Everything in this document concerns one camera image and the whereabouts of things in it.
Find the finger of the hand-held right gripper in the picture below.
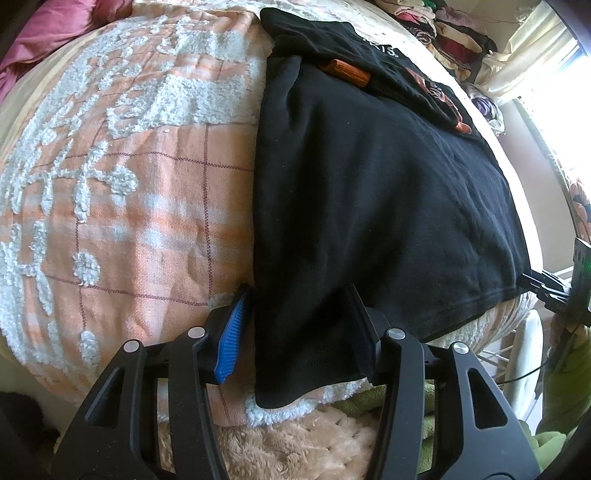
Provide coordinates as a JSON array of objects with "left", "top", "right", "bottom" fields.
[
  {"left": 538, "top": 288, "right": 575, "bottom": 319},
  {"left": 519, "top": 271, "right": 561, "bottom": 289}
]

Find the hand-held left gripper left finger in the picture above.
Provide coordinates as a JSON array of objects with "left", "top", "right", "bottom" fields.
[{"left": 51, "top": 284, "right": 252, "bottom": 480}]

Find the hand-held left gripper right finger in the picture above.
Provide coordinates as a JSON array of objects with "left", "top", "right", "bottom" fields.
[{"left": 344, "top": 284, "right": 543, "bottom": 480}]

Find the black sweater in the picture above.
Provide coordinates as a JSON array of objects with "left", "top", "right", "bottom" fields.
[{"left": 252, "top": 7, "right": 532, "bottom": 411}]

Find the person's right forearm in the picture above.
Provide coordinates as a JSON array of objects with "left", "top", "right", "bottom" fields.
[{"left": 536, "top": 323, "right": 591, "bottom": 444}]

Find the stack of folded clothes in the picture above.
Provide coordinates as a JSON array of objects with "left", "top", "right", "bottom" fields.
[{"left": 374, "top": 0, "right": 499, "bottom": 84}]

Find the white plastic stool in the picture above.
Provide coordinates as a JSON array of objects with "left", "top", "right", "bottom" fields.
[{"left": 480, "top": 309, "right": 546, "bottom": 416}]

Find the person's green fleece clothing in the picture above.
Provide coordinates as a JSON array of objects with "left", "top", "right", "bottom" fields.
[{"left": 332, "top": 383, "right": 439, "bottom": 462}]

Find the beige fluffy blanket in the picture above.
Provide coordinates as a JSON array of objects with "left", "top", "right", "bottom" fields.
[{"left": 157, "top": 406, "right": 384, "bottom": 480}]

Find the orange patterned bed blanket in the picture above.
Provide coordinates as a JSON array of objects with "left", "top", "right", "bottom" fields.
[{"left": 0, "top": 0, "right": 539, "bottom": 430}]

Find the window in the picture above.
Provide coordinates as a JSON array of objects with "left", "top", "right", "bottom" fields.
[{"left": 526, "top": 41, "right": 591, "bottom": 232}]

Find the cream curtain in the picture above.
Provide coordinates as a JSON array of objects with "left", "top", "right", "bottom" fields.
[{"left": 475, "top": 0, "right": 578, "bottom": 97}]

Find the pink quilt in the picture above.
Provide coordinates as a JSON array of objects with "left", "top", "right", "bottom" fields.
[{"left": 0, "top": 0, "right": 134, "bottom": 93}]

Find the black cable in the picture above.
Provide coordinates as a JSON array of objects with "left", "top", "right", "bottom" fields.
[{"left": 501, "top": 323, "right": 583, "bottom": 386}]

